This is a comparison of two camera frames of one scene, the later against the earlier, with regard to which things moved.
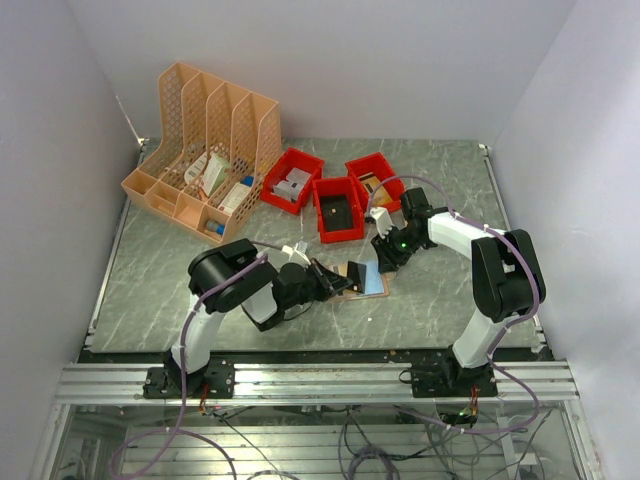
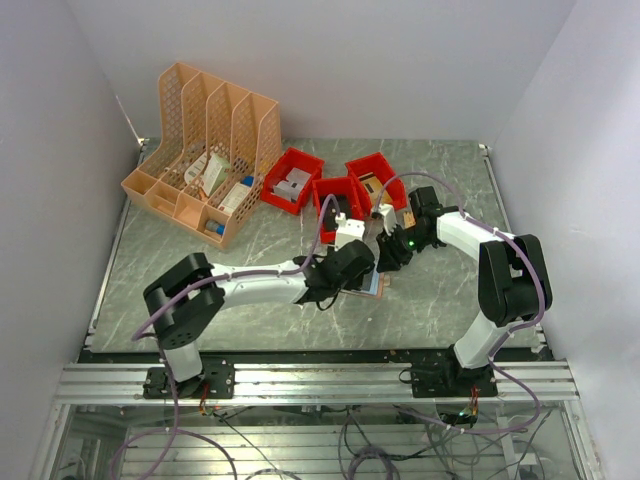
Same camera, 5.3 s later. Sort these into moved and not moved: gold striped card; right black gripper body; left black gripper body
Moved: left black gripper body
Not moved: right black gripper body; gold striped card
